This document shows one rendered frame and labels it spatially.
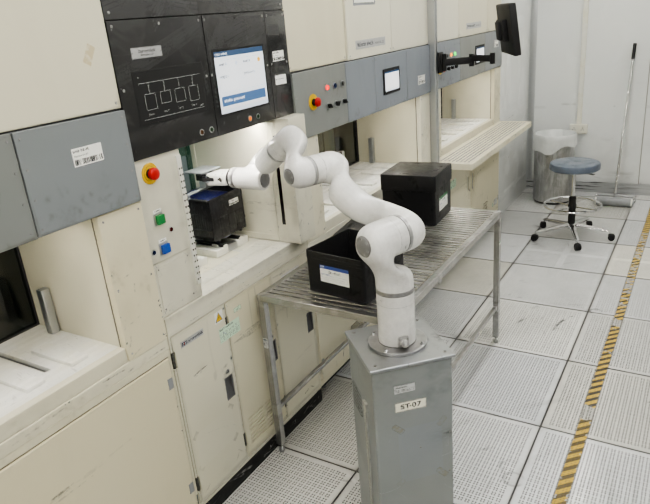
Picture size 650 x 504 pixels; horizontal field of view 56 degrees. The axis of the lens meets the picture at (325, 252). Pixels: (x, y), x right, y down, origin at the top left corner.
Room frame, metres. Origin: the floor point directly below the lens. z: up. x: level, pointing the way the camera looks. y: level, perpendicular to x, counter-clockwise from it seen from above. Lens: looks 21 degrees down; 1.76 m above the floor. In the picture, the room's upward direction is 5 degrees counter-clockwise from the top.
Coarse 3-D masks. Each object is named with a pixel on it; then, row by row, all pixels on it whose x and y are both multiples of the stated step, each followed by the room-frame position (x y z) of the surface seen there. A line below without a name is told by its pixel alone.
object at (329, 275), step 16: (336, 240) 2.37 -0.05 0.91; (352, 240) 2.41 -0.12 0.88; (320, 256) 2.17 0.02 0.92; (336, 256) 2.12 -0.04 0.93; (352, 256) 2.42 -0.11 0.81; (400, 256) 2.23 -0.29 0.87; (320, 272) 2.18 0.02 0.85; (336, 272) 2.13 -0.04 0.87; (352, 272) 2.08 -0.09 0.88; (368, 272) 2.07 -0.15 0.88; (320, 288) 2.18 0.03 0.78; (336, 288) 2.13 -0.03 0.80; (352, 288) 2.08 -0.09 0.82; (368, 288) 2.06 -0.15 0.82
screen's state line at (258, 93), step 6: (252, 90) 2.37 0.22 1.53; (258, 90) 2.40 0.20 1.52; (264, 90) 2.43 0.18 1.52; (228, 96) 2.25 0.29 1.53; (234, 96) 2.28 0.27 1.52; (240, 96) 2.31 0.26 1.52; (246, 96) 2.34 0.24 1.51; (252, 96) 2.37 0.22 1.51; (258, 96) 2.40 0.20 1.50; (264, 96) 2.43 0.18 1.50; (222, 102) 2.22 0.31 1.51; (228, 102) 2.25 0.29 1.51; (234, 102) 2.27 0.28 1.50; (240, 102) 2.30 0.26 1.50
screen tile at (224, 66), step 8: (224, 64) 2.25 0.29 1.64; (232, 64) 2.29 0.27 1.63; (224, 72) 2.25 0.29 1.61; (240, 72) 2.32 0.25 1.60; (224, 80) 2.24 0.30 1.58; (232, 80) 2.28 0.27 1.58; (240, 80) 2.32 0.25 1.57; (224, 88) 2.24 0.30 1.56; (232, 88) 2.27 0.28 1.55; (240, 88) 2.31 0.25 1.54
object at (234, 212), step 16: (192, 192) 2.45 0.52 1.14; (240, 192) 2.55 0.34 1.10; (192, 208) 2.43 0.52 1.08; (208, 208) 2.38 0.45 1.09; (224, 208) 2.45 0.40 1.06; (240, 208) 2.54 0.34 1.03; (192, 224) 2.44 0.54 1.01; (208, 224) 2.39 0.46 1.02; (224, 224) 2.44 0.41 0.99; (240, 224) 2.53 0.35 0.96
